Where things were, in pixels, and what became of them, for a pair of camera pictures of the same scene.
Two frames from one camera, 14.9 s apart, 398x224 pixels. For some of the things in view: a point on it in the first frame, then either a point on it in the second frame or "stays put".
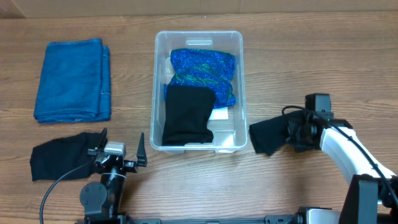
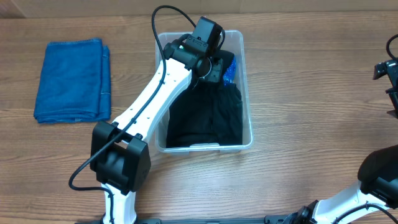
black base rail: x=294 y=219 stays put
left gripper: x=142 y=157 to x=214 y=76
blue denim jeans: x=74 y=84 stays put
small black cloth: x=268 y=136 to x=228 y=113
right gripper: x=292 y=130 to x=392 y=91
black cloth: x=56 y=159 to x=227 y=58
